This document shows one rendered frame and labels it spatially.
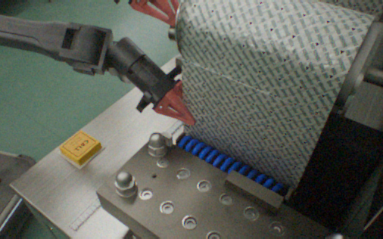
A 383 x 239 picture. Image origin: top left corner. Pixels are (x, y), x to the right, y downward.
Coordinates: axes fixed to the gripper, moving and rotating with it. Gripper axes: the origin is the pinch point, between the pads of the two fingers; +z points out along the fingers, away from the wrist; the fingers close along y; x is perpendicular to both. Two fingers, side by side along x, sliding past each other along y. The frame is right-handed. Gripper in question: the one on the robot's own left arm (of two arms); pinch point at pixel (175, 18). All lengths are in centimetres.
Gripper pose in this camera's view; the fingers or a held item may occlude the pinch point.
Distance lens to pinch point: 54.3
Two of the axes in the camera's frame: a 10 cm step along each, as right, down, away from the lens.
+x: 5.1, -2.9, -8.1
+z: 6.6, 7.3, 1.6
